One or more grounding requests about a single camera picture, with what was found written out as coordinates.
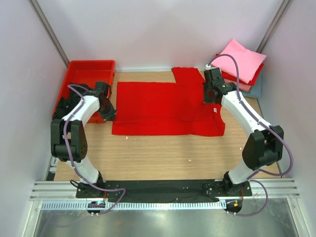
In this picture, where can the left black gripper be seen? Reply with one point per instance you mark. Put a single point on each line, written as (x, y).
(108, 111)

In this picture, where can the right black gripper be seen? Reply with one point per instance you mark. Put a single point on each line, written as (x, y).
(209, 94)

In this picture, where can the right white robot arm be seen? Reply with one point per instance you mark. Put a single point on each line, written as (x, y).
(263, 146)

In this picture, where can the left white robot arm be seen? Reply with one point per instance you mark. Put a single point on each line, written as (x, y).
(68, 139)

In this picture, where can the red plastic bin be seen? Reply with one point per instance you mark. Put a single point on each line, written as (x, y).
(87, 72)

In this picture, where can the folded salmon t shirt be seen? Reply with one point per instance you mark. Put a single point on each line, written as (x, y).
(242, 86)

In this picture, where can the folded grey t shirt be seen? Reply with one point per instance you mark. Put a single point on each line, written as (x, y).
(255, 91)

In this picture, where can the black t shirt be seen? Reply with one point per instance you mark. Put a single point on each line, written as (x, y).
(66, 104)

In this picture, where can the folded pink t shirt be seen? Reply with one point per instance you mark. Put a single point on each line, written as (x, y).
(235, 47)

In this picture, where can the right aluminium frame post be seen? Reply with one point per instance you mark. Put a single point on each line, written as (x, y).
(280, 13)

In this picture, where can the aluminium frame post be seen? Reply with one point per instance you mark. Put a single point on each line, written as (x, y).
(49, 30)
(280, 13)

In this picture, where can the left aluminium frame post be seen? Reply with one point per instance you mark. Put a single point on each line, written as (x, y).
(49, 30)

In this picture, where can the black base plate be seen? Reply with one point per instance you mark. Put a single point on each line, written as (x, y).
(164, 191)

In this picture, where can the white slotted cable duct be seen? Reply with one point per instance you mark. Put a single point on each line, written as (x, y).
(93, 206)

